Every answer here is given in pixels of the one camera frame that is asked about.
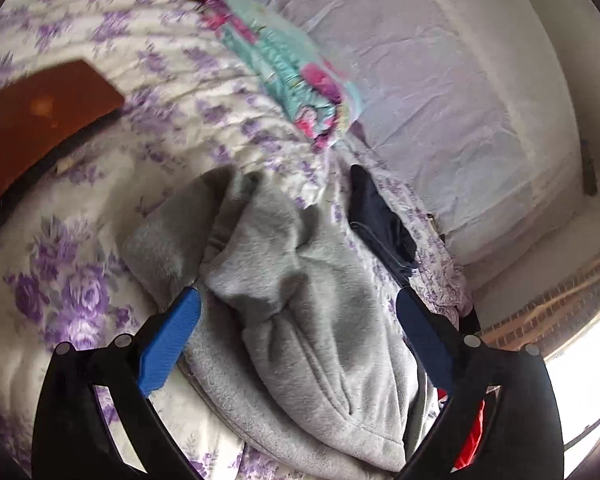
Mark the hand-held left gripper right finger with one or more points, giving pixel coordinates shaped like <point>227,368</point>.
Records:
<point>422,332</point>

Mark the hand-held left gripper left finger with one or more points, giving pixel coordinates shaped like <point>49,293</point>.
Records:
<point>172,332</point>

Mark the grey fleece sweatshirt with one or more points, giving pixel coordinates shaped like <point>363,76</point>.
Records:
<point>300,270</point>

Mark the navy blue pants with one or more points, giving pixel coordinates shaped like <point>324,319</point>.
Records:
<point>380,225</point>

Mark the red striped garment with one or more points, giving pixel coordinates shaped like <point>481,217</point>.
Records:
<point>470,430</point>

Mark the purple floral bedspread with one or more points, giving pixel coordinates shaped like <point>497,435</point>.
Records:
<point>80,270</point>

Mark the brick pattern curtain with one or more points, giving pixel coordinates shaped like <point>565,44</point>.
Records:
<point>545,305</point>

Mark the white lace cloth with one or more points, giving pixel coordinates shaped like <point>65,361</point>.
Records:
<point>405,85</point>

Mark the brown wooden board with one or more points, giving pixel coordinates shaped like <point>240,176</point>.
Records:
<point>35,125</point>

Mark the folded teal pink floral quilt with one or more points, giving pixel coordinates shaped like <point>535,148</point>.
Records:
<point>280,65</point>

